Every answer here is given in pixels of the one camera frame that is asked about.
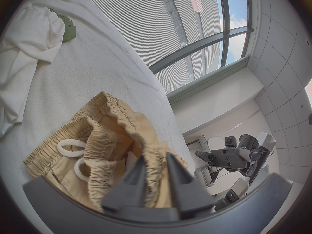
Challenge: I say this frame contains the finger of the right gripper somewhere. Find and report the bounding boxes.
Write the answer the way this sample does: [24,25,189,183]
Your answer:
[195,151,211,163]

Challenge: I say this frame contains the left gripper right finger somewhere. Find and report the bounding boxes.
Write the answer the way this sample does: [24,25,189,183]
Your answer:
[167,152,216,220]

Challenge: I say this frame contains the bed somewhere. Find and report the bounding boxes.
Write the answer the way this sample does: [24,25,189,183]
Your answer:
[0,0,196,204]

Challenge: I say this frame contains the window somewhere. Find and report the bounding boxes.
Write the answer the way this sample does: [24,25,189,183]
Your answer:
[78,0,255,104]

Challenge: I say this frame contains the green garment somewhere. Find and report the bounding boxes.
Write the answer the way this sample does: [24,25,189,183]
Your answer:
[49,8,77,42]

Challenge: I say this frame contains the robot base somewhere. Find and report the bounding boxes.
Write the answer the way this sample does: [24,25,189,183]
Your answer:
[195,167,250,210]

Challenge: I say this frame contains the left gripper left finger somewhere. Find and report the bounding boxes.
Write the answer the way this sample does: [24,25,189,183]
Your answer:
[101,154,147,214]

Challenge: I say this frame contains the cream garment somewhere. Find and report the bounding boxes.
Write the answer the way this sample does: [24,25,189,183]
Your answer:
[0,3,66,139]

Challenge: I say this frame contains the tan shorts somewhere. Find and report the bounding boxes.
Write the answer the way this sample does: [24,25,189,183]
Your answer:
[23,91,189,213]

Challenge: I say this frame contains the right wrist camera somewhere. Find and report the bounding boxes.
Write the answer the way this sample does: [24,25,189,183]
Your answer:
[224,136,239,149]

